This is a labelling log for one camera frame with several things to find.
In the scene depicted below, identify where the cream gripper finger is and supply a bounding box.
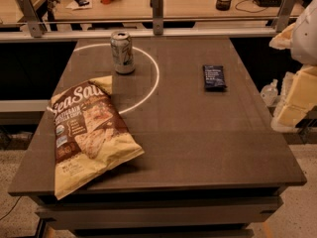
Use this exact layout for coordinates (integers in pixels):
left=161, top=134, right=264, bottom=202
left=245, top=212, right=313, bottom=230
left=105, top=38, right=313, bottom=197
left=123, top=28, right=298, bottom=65
left=271, top=64, right=317, bottom=129

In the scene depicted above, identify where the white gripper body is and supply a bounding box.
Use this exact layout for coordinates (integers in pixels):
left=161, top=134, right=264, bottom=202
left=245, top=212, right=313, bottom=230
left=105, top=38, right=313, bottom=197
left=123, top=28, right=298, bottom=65
left=269, top=24, right=295, bottom=50

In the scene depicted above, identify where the dark blue rxbar wrapper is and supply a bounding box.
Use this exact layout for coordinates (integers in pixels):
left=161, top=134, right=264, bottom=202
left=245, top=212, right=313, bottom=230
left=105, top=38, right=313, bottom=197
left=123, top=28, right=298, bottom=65
left=203, top=64, right=227, bottom=90

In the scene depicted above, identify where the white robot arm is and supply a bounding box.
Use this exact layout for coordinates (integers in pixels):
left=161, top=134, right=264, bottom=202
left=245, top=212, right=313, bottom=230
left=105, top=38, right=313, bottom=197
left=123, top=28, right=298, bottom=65
left=269, top=0, right=317, bottom=132

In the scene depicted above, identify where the brown sea salt chip bag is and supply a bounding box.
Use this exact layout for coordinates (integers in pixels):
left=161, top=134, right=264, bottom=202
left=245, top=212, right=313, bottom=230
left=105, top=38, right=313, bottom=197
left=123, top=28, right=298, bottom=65
left=51, top=76, right=144, bottom=199

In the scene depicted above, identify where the clear sanitizer bottle left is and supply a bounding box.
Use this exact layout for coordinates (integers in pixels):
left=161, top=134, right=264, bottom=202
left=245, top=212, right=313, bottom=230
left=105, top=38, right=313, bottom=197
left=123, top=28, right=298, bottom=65
left=261, top=79, right=278, bottom=106

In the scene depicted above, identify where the black mesh cup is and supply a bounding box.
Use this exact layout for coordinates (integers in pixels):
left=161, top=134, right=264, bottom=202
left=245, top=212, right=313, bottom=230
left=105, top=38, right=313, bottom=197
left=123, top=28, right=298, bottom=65
left=216, top=0, right=232, bottom=11

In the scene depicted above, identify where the silver soda can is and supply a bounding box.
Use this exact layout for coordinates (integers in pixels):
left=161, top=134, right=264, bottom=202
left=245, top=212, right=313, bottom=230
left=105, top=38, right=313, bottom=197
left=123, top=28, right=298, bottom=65
left=110, top=31, right=135, bottom=74

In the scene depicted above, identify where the black cable on desk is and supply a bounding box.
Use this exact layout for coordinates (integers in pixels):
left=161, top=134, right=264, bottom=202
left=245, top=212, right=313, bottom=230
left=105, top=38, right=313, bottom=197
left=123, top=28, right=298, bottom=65
left=234, top=0, right=269, bottom=14

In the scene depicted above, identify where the right metal bracket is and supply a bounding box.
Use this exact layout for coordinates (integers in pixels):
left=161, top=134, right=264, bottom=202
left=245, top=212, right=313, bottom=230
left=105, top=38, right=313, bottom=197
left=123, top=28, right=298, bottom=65
left=272, top=0, right=297, bottom=33

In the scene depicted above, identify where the metal bracket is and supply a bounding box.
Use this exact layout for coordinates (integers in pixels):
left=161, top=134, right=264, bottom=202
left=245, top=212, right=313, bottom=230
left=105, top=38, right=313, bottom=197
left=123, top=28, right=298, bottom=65
left=17, top=0, right=46, bottom=38
left=272, top=0, right=297, bottom=33
left=151, top=0, right=163, bottom=35

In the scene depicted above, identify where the middle metal bracket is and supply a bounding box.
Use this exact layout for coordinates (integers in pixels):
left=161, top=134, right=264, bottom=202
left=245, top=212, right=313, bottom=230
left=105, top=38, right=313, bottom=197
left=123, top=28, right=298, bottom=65
left=151, top=0, right=163, bottom=35

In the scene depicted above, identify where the left metal bracket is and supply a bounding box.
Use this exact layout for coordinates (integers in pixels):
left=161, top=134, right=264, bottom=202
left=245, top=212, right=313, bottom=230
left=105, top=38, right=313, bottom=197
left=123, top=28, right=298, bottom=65
left=17, top=0, right=46, bottom=38

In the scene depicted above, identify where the black floor cable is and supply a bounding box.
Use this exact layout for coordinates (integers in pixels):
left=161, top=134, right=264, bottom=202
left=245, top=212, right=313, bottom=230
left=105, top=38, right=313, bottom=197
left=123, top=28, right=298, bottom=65
left=0, top=195, right=23, bottom=222

